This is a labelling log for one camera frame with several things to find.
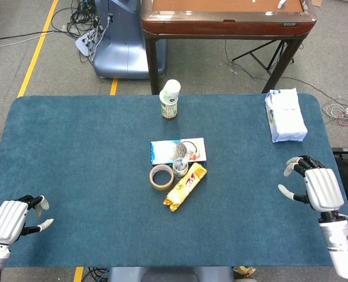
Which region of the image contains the white tissue pack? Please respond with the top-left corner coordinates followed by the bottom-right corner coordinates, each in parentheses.
top-left (263, 88), bottom-right (309, 144)

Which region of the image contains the black floor cable bundle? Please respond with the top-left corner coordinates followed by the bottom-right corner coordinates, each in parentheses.
top-left (50, 0), bottom-right (104, 64)

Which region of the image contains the white red cable coil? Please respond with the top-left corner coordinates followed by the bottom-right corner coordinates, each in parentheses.
top-left (322, 101), bottom-right (348, 127)

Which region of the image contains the white floor power strip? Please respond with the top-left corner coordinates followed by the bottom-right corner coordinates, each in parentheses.
top-left (75, 31), bottom-right (100, 56)

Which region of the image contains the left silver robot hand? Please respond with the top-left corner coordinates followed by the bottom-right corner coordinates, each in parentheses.
top-left (0, 195), bottom-right (54, 245)

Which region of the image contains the yellow crumpled wrapper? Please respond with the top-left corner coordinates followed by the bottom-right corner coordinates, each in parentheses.
top-left (232, 266), bottom-right (258, 278)

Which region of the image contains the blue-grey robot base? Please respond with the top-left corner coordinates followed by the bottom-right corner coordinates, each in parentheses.
top-left (93, 0), bottom-right (168, 79)

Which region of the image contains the black tripod stand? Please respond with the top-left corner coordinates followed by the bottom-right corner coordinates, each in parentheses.
top-left (231, 39), bottom-right (295, 74)

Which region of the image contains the grey-blue robot torso base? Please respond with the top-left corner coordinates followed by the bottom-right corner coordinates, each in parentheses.
top-left (107, 266), bottom-right (236, 282)

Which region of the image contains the clear glass jar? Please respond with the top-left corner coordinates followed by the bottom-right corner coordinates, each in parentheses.
top-left (172, 157), bottom-right (190, 180)

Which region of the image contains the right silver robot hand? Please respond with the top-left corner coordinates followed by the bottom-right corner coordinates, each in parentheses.
top-left (278, 155), bottom-right (345, 213)

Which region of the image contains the yellowish packing tape roll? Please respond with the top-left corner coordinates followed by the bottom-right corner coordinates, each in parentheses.
top-left (149, 164), bottom-right (175, 192)

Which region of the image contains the blue black cable tangle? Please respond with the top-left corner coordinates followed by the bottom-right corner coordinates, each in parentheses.
top-left (82, 266), bottom-right (110, 282)

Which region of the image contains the yellow foil biscuit packet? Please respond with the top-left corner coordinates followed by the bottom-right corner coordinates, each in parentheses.
top-left (163, 162), bottom-right (208, 213)

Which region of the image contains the blue felt table mat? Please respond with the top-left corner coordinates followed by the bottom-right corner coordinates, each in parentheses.
top-left (0, 93), bottom-right (348, 268)

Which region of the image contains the tea bottle green label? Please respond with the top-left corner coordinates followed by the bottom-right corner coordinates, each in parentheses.
top-left (161, 98), bottom-right (179, 122)

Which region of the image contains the blue cookie box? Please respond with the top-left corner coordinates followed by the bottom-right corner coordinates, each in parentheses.
top-left (150, 137), bottom-right (208, 165)

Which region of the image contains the brown mahjong table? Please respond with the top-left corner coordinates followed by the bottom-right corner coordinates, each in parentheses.
top-left (140, 0), bottom-right (318, 95)

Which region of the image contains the white paper cup blue flower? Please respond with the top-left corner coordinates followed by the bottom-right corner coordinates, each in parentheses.
top-left (159, 79), bottom-right (182, 104)

